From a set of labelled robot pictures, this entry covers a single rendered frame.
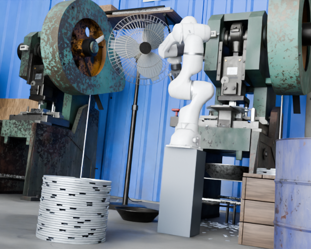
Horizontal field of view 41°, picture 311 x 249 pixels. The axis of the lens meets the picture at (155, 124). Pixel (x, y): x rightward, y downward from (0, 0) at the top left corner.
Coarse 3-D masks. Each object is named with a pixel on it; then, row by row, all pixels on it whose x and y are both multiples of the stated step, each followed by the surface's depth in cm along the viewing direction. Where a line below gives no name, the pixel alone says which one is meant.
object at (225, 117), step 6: (216, 108) 275; (222, 108) 273; (228, 108) 271; (234, 108) 275; (222, 114) 280; (228, 114) 278; (234, 114) 282; (222, 120) 279; (228, 120) 277; (222, 126) 278; (228, 126) 277
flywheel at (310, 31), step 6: (306, 0) 297; (306, 6) 299; (306, 12) 302; (306, 18) 305; (306, 24) 276; (306, 30) 274; (306, 36) 274; (306, 42) 277; (306, 48) 309; (306, 54) 308; (306, 60) 308; (306, 66) 310
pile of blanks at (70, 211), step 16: (48, 192) 168; (64, 192) 164; (80, 192) 165; (96, 192) 169; (48, 208) 166; (64, 208) 164; (80, 208) 165; (96, 208) 168; (48, 224) 165; (64, 224) 164; (80, 224) 164; (96, 224) 168; (48, 240) 165; (64, 240) 162; (80, 240) 163; (96, 240) 168
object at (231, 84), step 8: (232, 56) 293; (240, 56) 290; (224, 64) 295; (232, 64) 292; (240, 64) 289; (224, 72) 294; (232, 72) 291; (240, 72) 288; (224, 80) 291; (232, 80) 290; (240, 80) 288; (224, 88) 287; (232, 88) 285; (240, 88) 287
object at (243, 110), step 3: (231, 105) 270; (207, 108) 286; (210, 108) 284; (237, 108) 274; (240, 108) 273; (243, 108) 273; (246, 108) 275; (213, 111) 295; (216, 111) 294; (240, 111) 285; (243, 111) 283; (246, 111) 282
